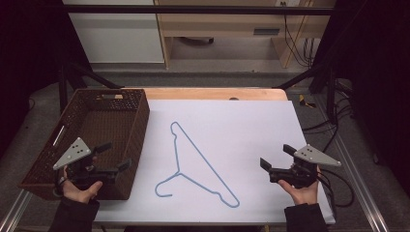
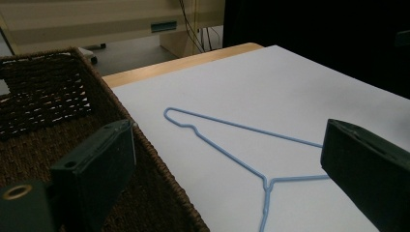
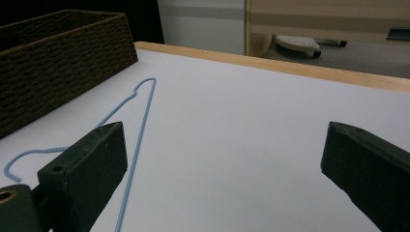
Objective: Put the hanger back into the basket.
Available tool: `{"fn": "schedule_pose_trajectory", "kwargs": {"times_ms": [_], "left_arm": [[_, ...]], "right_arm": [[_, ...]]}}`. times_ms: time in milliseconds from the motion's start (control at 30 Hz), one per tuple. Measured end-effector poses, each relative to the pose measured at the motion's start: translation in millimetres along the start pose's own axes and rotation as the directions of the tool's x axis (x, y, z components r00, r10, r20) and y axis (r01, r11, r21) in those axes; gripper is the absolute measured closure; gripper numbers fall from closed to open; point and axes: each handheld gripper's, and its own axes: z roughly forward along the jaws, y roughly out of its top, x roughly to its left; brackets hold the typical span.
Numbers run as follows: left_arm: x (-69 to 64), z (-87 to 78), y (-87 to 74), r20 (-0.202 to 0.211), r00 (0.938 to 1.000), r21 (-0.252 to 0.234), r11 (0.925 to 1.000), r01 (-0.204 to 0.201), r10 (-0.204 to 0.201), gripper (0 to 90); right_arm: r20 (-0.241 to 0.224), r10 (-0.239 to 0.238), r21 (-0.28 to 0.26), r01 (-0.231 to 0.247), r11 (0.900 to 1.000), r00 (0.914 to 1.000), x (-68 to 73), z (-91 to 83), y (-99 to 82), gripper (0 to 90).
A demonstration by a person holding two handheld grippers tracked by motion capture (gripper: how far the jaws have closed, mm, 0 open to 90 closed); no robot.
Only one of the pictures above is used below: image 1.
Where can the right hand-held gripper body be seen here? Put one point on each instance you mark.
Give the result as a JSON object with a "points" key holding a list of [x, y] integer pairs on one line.
{"points": [[314, 156]]}

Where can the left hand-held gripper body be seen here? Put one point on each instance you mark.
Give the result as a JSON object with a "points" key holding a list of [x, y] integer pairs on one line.
{"points": [[73, 154]]}

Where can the brown woven plastic basket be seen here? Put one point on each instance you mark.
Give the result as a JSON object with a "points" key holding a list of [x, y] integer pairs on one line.
{"points": [[106, 122]]}

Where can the person's right hand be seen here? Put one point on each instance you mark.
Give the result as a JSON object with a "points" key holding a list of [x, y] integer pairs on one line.
{"points": [[304, 195]]}

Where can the person's left hand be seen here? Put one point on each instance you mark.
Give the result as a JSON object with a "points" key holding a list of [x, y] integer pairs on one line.
{"points": [[79, 194]]}

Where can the white table sheet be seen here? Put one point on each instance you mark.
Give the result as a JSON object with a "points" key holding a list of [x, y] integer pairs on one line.
{"points": [[251, 135]]}

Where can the yellow and black tool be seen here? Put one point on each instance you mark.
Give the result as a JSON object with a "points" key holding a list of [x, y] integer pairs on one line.
{"points": [[304, 101]]}

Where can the black curtain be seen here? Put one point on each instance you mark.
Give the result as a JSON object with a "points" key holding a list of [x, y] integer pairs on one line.
{"points": [[29, 58], [377, 80]]}

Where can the white cabinet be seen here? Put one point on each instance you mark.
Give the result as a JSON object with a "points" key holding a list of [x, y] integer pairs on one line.
{"points": [[119, 38]]}

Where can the light wooden desk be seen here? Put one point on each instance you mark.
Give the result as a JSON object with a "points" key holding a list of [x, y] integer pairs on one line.
{"points": [[225, 24]]}

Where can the aluminium frame rail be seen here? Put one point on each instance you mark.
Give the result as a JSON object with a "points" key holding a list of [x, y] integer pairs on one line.
{"points": [[14, 211], [357, 180]]}

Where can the black slanted frame strut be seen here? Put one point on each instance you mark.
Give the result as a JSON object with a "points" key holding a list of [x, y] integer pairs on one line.
{"points": [[303, 75], [93, 77]]}

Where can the black horizontal frame bar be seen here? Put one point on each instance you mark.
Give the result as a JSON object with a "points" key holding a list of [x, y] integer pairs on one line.
{"points": [[193, 9]]}

